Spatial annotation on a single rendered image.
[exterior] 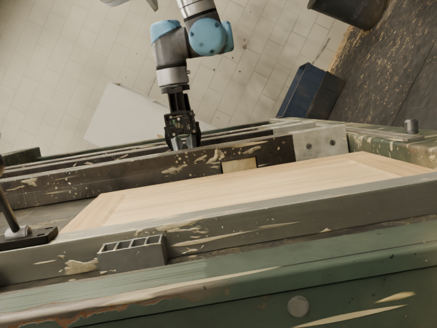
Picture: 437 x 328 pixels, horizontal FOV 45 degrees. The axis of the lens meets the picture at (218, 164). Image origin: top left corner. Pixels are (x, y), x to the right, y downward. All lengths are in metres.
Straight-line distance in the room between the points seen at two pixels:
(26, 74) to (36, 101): 0.33
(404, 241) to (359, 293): 0.05
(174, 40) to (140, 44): 5.03
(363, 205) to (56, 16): 6.00
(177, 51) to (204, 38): 0.16
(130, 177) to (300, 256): 0.86
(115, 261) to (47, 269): 0.09
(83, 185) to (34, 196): 0.11
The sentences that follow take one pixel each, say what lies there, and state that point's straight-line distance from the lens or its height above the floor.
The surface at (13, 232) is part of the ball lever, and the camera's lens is 0.65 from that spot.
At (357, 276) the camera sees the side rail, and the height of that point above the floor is 1.11.
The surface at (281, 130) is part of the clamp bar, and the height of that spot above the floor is 1.00.
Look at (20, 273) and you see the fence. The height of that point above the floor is 1.36.
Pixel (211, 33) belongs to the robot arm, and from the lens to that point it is 1.10.
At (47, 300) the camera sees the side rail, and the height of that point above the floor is 1.29.
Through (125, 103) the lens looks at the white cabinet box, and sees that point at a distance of 4.86.
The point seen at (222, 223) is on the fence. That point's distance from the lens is 0.60.
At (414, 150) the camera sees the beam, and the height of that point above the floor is 0.90.
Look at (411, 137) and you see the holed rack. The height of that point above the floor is 0.89.
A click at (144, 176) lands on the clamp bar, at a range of 1.20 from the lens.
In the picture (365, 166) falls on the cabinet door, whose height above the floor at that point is 0.94.
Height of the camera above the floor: 1.26
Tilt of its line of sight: 5 degrees down
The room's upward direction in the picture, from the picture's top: 65 degrees counter-clockwise
